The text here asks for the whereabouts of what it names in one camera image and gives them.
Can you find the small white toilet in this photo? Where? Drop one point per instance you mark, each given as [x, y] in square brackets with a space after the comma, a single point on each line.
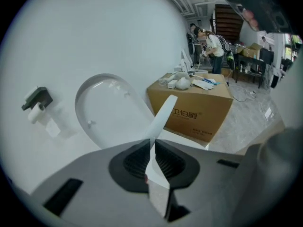
[185, 61]

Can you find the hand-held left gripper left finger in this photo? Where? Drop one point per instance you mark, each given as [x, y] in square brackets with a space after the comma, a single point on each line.
[94, 174]

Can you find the small white box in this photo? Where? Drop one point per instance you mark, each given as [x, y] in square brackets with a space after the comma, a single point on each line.
[172, 84]

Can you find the black wall tissue holder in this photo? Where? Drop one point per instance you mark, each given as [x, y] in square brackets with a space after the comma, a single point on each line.
[40, 97]

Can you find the dark wooden staircase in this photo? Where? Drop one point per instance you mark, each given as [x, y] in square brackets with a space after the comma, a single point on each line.
[227, 22]

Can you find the black table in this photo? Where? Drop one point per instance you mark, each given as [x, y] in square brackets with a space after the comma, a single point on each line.
[248, 60]

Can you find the clear plastic bag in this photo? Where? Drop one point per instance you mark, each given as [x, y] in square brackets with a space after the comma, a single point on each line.
[163, 82]

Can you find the white round pouch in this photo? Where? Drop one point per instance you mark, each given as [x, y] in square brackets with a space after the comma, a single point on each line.
[182, 84]

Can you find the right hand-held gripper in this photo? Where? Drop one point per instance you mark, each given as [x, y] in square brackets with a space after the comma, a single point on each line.
[267, 6]

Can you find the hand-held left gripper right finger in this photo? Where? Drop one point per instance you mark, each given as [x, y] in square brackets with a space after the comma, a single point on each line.
[208, 185]

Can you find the person's right hand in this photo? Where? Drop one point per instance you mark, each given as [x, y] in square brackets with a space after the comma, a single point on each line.
[251, 18]

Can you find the large cardboard box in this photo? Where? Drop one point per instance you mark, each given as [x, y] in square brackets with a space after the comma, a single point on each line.
[189, 98]

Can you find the white toilet lid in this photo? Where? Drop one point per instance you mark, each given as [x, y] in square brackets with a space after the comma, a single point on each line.
[106, 112]

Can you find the white work glove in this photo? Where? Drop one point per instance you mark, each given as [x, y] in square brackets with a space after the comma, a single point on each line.
[203, 84]

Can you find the open cardboard box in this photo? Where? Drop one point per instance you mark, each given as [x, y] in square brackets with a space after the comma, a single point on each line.
[251, 51]

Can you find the white power adapter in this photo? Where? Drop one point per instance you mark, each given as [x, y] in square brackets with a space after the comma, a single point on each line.
[253, 93]

